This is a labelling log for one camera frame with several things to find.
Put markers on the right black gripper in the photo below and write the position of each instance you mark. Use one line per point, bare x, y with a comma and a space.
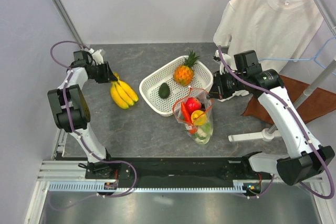
218, 88

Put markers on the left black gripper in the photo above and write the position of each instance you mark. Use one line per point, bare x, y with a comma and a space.
108, 74

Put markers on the white plastic fruit basket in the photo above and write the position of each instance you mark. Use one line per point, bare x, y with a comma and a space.
149, 86

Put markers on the yellow toy bananas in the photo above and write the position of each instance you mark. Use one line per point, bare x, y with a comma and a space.
122, 94

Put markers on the clear zip top bag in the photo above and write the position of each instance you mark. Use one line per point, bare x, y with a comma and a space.
197, 93

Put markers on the toy cabbage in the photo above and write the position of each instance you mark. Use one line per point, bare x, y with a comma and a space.
203, 133

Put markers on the green toy avocado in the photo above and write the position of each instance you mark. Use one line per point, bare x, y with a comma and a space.
164, 91

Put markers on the black toy grapes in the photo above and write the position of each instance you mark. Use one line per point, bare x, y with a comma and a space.
206, 106

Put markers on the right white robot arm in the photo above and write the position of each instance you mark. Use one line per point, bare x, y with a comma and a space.
306, 156

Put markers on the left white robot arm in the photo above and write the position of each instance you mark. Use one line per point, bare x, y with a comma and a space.
71, 112

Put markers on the toy pineapple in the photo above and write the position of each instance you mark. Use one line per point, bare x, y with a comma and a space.
184, 73

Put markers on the white clothes rack stand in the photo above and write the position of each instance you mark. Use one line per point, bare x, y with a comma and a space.
281, 116

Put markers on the white t-shirt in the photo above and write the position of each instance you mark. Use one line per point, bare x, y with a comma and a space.
277, 30

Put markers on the blue clothes hanger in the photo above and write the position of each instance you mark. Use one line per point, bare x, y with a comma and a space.
314, 58

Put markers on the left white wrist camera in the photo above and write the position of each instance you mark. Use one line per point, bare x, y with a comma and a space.
97, 55

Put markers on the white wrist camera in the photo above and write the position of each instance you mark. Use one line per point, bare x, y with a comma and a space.
227, 59
97, 55

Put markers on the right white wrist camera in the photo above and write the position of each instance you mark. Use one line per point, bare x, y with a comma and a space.
227, 59

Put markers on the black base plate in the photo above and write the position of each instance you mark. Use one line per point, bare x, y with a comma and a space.
174, 172

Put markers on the slotted cable duct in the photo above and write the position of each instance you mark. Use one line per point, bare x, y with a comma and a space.
111, 186

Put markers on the aluminium frame post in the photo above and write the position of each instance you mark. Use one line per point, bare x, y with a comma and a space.
67, 20

